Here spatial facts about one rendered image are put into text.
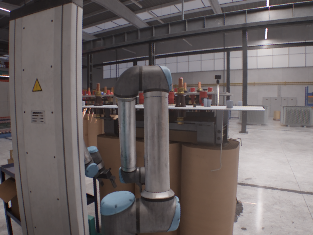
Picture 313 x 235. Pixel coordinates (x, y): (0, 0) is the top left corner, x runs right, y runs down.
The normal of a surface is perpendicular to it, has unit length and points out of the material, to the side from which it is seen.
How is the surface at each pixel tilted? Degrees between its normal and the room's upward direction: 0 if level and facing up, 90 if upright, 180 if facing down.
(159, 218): 80
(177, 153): 90
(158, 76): 83
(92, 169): 95
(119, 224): 89
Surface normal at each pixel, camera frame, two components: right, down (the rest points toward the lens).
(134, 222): 0.09, -0.09
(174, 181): 0.59, 0.06
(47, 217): -0.32, 0.07
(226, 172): 0.24, 0.07
